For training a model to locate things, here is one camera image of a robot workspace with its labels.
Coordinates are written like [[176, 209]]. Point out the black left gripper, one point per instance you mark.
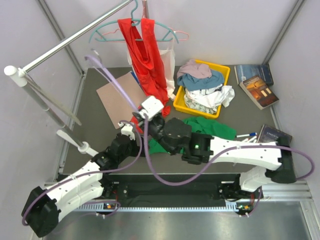
[[135, 153]]

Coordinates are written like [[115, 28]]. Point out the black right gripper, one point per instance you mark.
[[152, 121]]

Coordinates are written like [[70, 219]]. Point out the green tank top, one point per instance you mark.
[[200, 125]]

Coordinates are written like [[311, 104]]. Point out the lavender plastic hanger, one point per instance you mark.
[[95, 61]]

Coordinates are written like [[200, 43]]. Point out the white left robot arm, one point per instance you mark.
[[46, 207]]

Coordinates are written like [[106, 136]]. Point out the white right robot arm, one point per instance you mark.
[[272, 162]]

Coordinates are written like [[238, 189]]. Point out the red tank top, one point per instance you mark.
[[146, 59]]

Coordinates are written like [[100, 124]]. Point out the clear plastic hanger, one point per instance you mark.
[[52, 100]]

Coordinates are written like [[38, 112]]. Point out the teal plastic hanger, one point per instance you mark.
[[160, 27]]

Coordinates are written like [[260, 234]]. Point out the yellow plastic bin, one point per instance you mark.
[[179, 103]]

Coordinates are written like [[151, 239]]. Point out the brown cardboard sheet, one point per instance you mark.
[[115, 104]]

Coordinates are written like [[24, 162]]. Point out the white patterned garment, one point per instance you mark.
[[208, 100]]

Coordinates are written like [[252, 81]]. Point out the blue garment in bin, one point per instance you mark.
[[192, 83]]

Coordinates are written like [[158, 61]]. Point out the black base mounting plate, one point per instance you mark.
[[144, 190]]

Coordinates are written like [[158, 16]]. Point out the pink garment in bin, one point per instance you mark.
[[196, 70]]

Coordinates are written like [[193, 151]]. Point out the blue cap marker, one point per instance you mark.
[[252, 134]]

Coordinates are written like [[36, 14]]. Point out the blue hardcover book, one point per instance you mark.
[[246, 71]]

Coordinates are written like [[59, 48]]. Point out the dark sunset cover book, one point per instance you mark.
[[269, 134]]

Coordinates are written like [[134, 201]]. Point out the orange cover paperback book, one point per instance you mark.
[[259, 92]]

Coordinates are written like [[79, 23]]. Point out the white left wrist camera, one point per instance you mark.
[[128, 130]]

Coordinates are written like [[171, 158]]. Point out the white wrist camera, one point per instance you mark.
[[150, 108], [128, 130]]

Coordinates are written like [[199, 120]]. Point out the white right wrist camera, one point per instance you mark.
[[150, 108]]

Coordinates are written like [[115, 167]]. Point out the grey slotted cable duct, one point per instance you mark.
[[105, 208]]

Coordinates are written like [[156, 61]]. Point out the metal clothes rail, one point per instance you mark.
[[68, 40]]

